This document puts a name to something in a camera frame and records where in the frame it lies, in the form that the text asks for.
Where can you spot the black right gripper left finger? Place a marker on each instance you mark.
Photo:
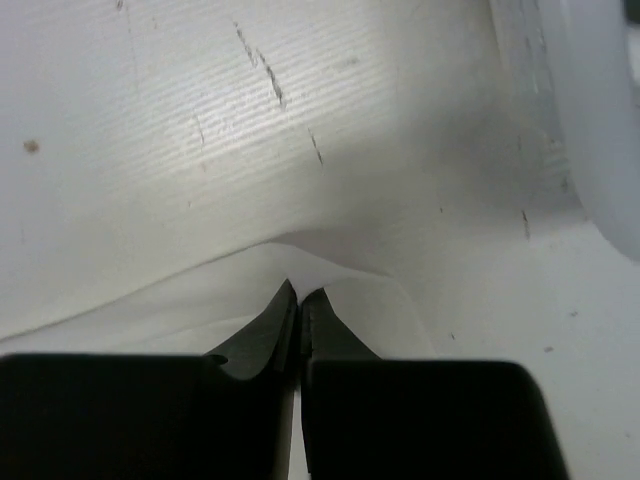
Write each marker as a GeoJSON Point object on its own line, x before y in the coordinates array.
{"type": "Point", "coordinates": [224, 414]}

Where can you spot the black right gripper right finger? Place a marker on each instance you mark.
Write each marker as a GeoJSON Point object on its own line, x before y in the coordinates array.
{"type": "Point", "coordinates": [364, 417]}

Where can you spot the white red print t shirt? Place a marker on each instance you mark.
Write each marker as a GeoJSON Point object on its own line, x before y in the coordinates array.
{"type": "Point", "coordinates": [196, 310]}

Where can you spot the white plastic basket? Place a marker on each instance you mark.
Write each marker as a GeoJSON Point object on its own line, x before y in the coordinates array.
{"type": "Point", "coordinates": [573, 72]}

